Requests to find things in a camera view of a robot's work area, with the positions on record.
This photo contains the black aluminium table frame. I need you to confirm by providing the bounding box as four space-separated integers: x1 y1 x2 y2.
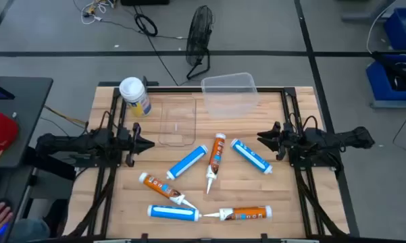
66 80 351 243

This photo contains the yellow cable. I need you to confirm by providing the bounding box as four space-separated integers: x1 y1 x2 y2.
43 105 88 128

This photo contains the white floor cable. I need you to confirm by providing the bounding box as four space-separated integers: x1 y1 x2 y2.
365 0 398 55

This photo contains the black floor cable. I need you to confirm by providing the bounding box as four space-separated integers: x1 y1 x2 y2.
131 5 190 87

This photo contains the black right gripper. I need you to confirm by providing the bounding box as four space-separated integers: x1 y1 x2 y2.
256 121 295 161

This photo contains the blue bin with black parts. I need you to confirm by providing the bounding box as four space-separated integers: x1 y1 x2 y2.
365 50 406 109

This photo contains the clear flat plastic lid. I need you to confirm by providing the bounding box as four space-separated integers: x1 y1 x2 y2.
157 95 197 148

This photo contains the blue silicone tube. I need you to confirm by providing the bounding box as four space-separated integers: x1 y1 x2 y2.
166 144 209 181
147 204 203 223
230 138 274 176

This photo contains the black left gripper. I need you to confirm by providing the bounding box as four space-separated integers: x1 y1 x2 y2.
117 121 155 168

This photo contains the black floor fan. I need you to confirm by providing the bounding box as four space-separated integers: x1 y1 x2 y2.
184 4 214 81

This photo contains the grey table base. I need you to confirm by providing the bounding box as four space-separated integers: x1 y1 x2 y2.
340 0 392 24

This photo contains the frosted plastic container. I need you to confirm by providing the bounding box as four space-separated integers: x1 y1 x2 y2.
201 72 259 119

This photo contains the orange sealant tube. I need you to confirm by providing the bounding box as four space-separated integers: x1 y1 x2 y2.
202 205 273 222
138 172 199 210
205 132 227 196

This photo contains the person's leg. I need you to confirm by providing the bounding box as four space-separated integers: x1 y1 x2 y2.
8 218 51 243

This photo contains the white cable bundle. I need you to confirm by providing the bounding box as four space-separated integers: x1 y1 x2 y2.
80 0 116 25

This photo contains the dark grey desk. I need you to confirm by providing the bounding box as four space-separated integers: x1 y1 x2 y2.
0 73 54 169

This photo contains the blue storage bin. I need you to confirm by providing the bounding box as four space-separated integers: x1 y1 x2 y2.
383 7 406 51

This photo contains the red cap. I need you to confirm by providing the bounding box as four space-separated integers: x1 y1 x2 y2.
0 111 20 157

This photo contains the black box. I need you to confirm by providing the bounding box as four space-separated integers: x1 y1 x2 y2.
120 0 170 6

